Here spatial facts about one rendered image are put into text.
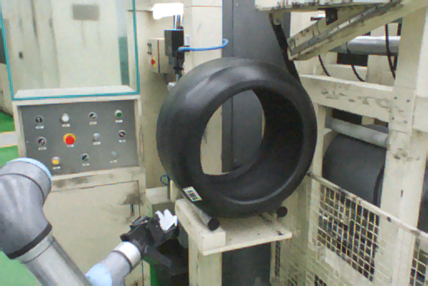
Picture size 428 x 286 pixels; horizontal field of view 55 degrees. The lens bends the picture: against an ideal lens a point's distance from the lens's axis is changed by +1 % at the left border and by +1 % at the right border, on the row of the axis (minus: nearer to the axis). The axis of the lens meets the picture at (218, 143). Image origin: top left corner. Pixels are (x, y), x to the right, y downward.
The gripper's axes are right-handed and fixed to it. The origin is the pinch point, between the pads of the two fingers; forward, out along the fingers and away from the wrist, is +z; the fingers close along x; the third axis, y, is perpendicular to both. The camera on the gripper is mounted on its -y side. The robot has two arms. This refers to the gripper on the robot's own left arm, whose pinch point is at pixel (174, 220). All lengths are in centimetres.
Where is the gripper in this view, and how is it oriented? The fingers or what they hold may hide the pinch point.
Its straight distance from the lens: 129.7
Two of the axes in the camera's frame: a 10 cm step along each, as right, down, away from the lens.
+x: -8.2, 2.0, 5.4
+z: 4.5, -3.6, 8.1
